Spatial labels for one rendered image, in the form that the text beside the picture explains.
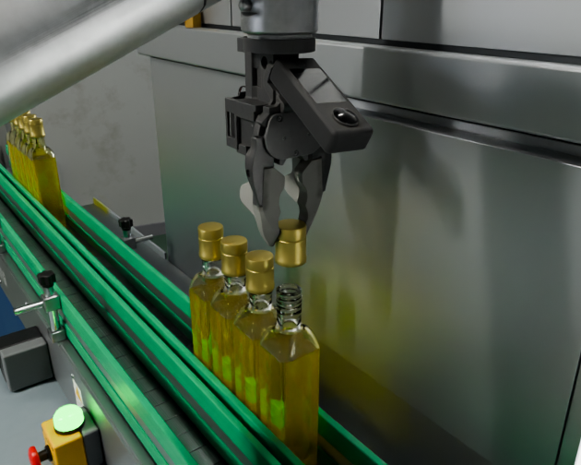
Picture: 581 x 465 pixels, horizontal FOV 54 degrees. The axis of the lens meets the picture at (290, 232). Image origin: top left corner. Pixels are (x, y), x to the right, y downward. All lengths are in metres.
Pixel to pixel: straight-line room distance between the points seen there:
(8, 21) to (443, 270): 0.47
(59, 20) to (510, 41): 0.40
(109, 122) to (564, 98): 3.18
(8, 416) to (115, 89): 2.58
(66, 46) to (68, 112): 3.19
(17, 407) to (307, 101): 0.86
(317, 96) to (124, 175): 3.15
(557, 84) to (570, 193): 0.09
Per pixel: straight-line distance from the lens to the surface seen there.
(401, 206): 0.65
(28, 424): 1.16
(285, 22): 0.55
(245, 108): 0.59
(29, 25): 0.33
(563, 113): 0.54
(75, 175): 3.61
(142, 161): 3.63
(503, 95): 0.56
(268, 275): 0.68
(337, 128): 0.50
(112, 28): 0.35
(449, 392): 0.70
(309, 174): 0.61
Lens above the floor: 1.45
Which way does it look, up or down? 23 degrees down
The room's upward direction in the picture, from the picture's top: straight up
